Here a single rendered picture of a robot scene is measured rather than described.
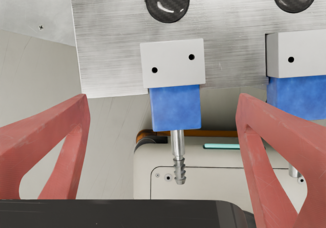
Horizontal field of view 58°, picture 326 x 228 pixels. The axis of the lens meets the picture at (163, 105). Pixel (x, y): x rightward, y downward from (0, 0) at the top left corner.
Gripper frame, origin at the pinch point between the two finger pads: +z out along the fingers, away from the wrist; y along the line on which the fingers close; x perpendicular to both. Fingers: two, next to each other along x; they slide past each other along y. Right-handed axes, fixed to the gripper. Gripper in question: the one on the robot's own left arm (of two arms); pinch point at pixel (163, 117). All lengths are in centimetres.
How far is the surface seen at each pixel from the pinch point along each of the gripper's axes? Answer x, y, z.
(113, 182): 87, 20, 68
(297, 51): 2.4, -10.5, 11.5
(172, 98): 6.5, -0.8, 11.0
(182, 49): 2.3, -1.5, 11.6
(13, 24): 3.5, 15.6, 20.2
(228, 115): 62, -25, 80
